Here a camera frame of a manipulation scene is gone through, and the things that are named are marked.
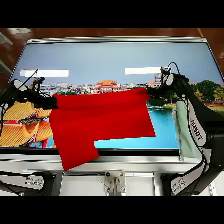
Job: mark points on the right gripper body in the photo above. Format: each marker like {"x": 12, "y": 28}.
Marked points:
{"x": 158, "y": 92}

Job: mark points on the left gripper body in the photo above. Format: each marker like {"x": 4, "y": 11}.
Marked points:
{"x": 45, "y": 101}

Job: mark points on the red T-shirt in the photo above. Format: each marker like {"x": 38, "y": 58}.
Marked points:
{"x": 100, "y": 120}

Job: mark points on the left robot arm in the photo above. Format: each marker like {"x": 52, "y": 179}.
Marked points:
{"x": 12, "y": 92}

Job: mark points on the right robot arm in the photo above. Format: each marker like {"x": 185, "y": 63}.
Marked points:
{"x": 213, "y": 133}

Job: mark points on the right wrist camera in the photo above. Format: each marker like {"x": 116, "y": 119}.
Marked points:
{"x": 165, "y": 75}

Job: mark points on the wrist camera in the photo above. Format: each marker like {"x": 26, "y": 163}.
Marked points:
{"x": 165, "y": 75}
{"x": 38, "y": 81}

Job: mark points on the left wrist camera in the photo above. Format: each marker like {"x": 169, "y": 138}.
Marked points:
{"x": 38, "y": 81}

